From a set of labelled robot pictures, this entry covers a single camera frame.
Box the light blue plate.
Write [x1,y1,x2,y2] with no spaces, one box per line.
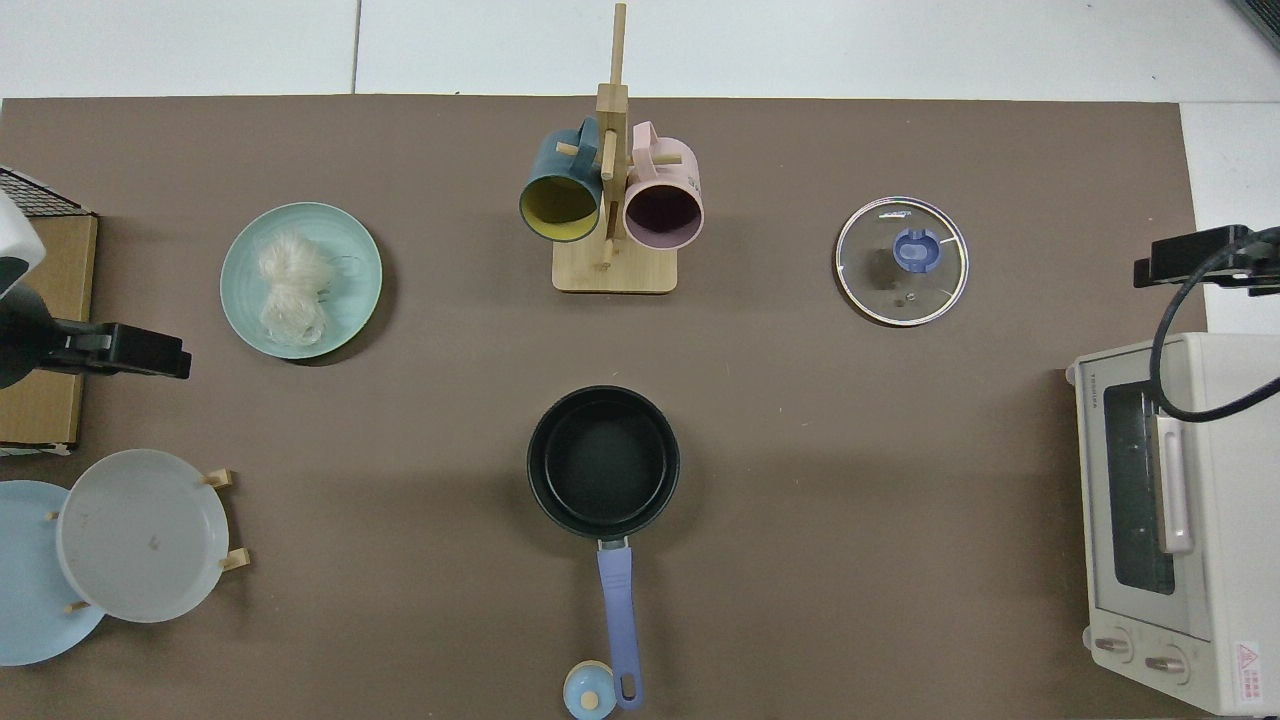
[0,480,109,668]

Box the pale toaster oven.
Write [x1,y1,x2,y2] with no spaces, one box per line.
[1065,332,1280,717]

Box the wire basket wooden floor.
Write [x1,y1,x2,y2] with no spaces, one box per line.
[0,165,99,457]

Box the white vermicelli bundle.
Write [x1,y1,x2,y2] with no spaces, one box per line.
[257,232,336,348]

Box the pink cup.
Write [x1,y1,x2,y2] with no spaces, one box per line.
[623,121,705,251]

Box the dark grey panel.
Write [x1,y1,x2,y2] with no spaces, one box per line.
[1228,0,1280,53]

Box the glass lid blue knob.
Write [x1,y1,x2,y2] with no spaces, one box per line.
[835,196,970,328]

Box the wooden plate rack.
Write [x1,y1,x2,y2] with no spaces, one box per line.
[48,468,251,613]

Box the dark teal cup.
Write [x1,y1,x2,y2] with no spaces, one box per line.
[518,117,604,244]

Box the mint green plate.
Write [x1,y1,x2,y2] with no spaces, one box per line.
[220,202,384,361]

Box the wooden cup stand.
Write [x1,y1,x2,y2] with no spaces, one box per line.
[552,3,679,295]

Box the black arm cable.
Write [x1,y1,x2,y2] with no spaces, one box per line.
[1148,226,1280,423]

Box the small blue round thing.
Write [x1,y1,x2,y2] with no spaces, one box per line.
[563,660,618,719]

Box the black pot purple handle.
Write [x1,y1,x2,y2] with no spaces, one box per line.
[527,385,682,711]

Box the grey plate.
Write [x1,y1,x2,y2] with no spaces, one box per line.
[55,448,231,624]

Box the brown table cloth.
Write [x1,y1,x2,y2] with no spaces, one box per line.
[0,95,1209,720]

